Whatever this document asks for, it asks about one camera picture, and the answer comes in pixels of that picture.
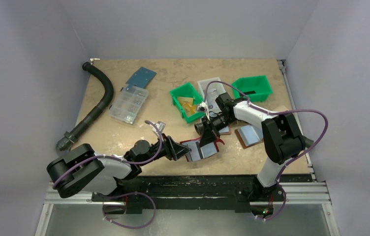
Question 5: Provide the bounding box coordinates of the black corrugated hose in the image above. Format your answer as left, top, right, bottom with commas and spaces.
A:
56, 61, 115, 152
194, 122, 209, 136

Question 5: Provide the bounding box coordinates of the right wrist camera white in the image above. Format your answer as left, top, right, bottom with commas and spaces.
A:
196, 102, 209, 116

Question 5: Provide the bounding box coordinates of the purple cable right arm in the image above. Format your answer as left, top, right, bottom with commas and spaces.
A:
204, 81, 329, 222

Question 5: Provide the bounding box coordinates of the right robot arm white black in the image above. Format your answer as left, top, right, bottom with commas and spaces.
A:
194, 93, 307, 200

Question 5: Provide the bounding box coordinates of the green bin with yellow items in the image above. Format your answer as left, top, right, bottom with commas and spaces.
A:
169, 83, 205, 123

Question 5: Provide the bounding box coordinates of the clear compartment screw box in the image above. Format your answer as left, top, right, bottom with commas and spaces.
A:
109, 86, 149, 124

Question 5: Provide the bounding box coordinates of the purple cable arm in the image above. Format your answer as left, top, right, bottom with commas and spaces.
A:
52, 119, 164, 230
204, 81, 329, 222

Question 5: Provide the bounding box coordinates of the black corrugated hose right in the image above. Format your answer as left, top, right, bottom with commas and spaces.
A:
194, 122, 209, 136

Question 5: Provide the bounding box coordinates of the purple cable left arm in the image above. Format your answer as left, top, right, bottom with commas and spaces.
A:
52, 119, 164, 230

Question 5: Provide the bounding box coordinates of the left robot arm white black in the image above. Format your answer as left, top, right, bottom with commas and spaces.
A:
46, 134, 191, 201

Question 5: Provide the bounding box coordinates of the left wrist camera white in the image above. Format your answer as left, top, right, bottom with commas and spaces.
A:
152, 121, 166, 137

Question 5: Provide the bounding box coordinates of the black corrugated hose left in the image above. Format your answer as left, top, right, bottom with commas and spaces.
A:
56, 61, 115, 152

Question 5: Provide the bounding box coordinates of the brown open card holder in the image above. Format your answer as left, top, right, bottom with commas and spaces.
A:
235, 125, 263, 149

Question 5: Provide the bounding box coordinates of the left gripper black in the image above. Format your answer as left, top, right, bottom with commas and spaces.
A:
139, 133, 191, 166

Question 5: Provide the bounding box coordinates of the red leather card holder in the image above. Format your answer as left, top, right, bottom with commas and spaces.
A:
180, 138, 225, 162

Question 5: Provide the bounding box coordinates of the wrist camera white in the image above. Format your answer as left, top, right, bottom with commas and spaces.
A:
152, 121, 166, 137
196, 102, 209, 116

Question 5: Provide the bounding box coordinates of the white plastic bin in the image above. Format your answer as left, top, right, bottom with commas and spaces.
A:
197, 77, 226, 113

